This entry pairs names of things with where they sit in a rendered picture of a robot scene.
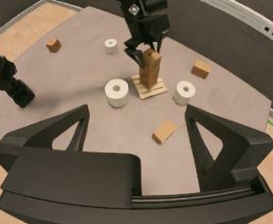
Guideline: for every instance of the small wooden pallet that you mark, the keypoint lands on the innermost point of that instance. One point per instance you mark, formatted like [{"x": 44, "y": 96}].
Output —
[{"x": 152, "y": 92}]

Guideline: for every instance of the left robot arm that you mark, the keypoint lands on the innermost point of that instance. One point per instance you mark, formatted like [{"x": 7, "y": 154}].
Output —
[{"x": 156, "y": 25}]

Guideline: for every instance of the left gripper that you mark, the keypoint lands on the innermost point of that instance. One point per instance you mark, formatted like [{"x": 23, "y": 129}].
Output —
[{"x": 132, "y": 45}]

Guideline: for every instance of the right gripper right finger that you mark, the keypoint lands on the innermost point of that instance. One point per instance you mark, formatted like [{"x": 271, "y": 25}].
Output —
[{"x": 243, "y": 147}]

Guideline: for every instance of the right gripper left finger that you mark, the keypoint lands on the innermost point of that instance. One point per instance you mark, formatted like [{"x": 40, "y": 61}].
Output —
[{"x": 41, "y": 134}]

